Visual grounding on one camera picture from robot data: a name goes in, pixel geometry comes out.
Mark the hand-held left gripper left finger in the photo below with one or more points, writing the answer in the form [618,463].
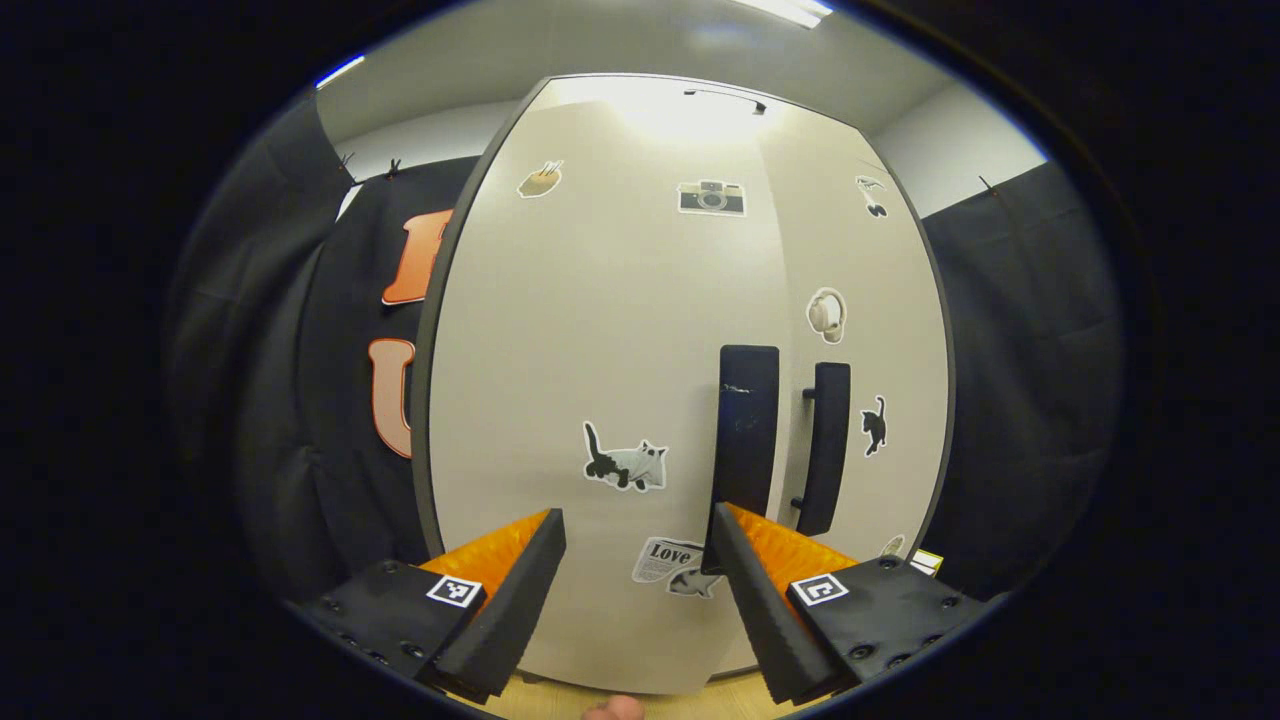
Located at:
[510,610]

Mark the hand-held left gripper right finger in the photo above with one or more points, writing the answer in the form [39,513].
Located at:
[760,610]

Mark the white shoe cabinet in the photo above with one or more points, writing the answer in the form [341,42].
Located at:
[420,400]

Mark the white shoe cabinet door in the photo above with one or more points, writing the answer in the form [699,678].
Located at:
[600,330]
[900,350]

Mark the yellow brown book box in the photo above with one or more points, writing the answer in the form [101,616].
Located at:
[928,562]

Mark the black backdrop cloth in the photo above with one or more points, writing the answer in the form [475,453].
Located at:
[1030,350]

